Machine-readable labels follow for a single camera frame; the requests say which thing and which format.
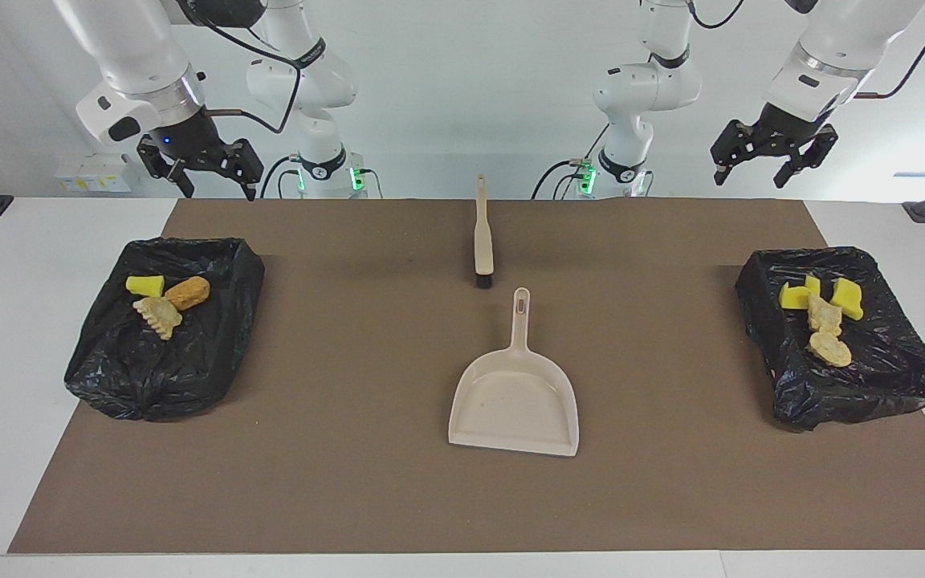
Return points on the beige hand brush black bristles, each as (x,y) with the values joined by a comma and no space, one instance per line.
(483,249)

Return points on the white power strip box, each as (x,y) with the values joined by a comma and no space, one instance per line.
(93,172)

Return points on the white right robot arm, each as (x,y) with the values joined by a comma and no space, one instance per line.
(133,48)

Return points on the brown table mat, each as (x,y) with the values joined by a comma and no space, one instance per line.
(350,482)

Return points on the beige plastic dustpan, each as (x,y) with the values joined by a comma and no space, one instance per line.
(515,401)

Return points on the brown oval bread roll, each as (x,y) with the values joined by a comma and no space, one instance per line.
(188,293)

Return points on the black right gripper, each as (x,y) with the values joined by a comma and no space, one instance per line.
(189,140)

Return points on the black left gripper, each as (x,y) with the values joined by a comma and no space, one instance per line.
(784,128)

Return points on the yellow notched cheese piece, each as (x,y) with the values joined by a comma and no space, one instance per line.
(794,297)

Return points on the bin lined with black bag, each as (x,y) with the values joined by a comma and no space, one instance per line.
(149,369)
(872,385)

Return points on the pale dumpling pastry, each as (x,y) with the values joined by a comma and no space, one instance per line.
(159,315)

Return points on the golden striped croissant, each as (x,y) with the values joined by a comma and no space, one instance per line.
(828,349)

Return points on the yellow cheese wedge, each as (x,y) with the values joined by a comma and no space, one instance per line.
(848,299)

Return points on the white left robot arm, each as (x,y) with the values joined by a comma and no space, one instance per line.
(647,88)

